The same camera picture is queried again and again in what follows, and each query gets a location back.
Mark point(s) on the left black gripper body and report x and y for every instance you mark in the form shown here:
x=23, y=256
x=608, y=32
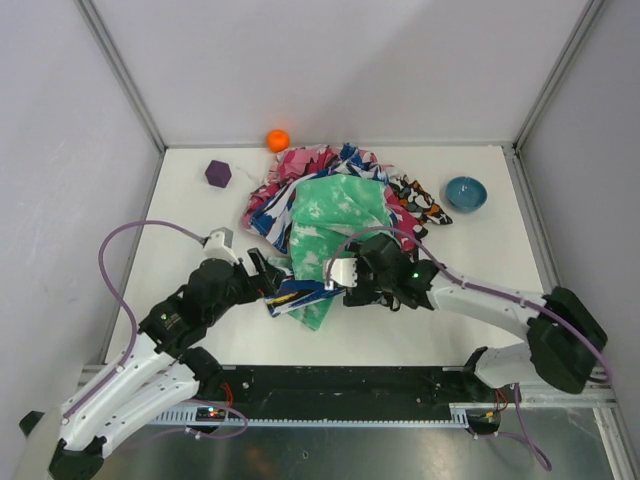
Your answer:
x=254, y=276

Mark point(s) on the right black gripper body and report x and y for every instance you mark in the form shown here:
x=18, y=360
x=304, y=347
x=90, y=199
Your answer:
x=361, y=279

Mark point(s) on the green white tie-dye cloth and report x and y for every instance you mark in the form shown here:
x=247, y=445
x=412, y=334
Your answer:
x=325, y=212

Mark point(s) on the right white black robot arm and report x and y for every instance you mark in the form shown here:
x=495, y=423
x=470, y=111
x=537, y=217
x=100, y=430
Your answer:
x=559, y=339

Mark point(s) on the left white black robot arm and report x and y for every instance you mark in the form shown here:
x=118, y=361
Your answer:
x=163, y=365

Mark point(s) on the black orange patterned cloth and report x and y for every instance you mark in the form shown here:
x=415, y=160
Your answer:
x=419, y=203

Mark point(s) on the pink white patterned cloth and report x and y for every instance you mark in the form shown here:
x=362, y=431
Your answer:
x=295, y=165

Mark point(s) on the blue ceramic bowl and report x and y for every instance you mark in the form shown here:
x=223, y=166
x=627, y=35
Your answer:
x=466, y=194

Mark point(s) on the purple polyhedron block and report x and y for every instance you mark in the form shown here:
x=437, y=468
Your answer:
x=218, y=174

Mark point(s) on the orange ball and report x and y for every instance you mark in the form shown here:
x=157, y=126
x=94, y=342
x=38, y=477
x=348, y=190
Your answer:
x=277, y=140

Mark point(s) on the pink striped cloth with straps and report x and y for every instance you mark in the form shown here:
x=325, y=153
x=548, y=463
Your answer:
x=394, y=302

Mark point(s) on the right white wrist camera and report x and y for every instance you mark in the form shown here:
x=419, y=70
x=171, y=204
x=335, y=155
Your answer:
x=340, y=273

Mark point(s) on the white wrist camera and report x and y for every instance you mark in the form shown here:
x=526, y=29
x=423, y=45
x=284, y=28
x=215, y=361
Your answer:
x=218, y=246
x=340, y=273

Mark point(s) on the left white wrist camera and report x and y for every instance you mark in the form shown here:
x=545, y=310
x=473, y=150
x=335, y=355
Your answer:
x=218, y=246

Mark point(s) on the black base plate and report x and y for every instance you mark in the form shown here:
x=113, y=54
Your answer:
x=346, y=393

